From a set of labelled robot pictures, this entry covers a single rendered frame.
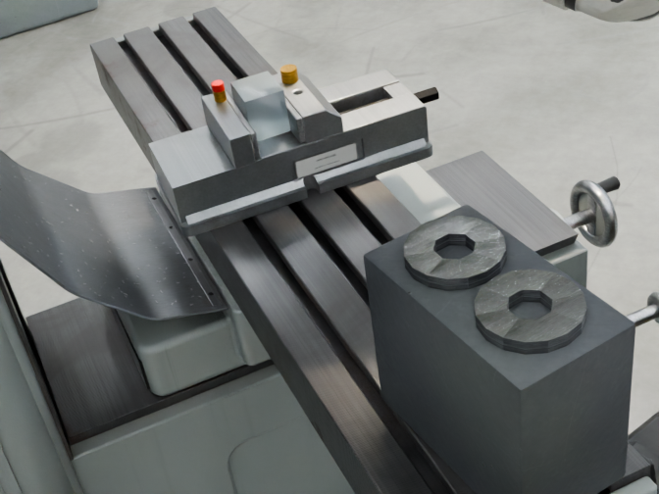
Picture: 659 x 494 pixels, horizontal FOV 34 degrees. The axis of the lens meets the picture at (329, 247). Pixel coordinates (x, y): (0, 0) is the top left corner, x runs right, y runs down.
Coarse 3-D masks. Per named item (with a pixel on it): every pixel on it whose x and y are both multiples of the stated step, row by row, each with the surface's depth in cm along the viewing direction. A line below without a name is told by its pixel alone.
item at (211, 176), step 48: (336, 96) 143; (384, 96) 144; (192, 144) 138; (240, 144) 130; (288, 144) 135; (336, 144) 136; (384, 144) 139; (192, 192) 132; (240, 192) 134; (288, 192) 136
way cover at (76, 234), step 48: (0, 192) 129; (48, 192) 145; (144, 192) 156; (0, 240) 115; (48, 240) 131; (96, 240) 140; (144, 240) 145; (96, 288) 128; (144, 288) 135; (192, 288) 136
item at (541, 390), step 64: (384, 256) 96; (448, 256) 95; (512, 256) 93; (384, 320) 98; (448, 320) 88; (512, 320) 85; (576, 320) 84; (384, 384) 105; (448, 384) 92; (512, 384) 82; (576, 384) 84; (448, 448) 98; (512, 448) 86; (576, 448) 89
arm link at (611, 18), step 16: (544, 0) 118; (560, 0) 116; (576, 0) 115; (592, 0) 114; (608, 0) 113; (624, 0) 112; (640, 0) 113; (656, 0) 114; (592, 16) 117; (608, 16) 116; (624, 16) 116; (640, 16) 118
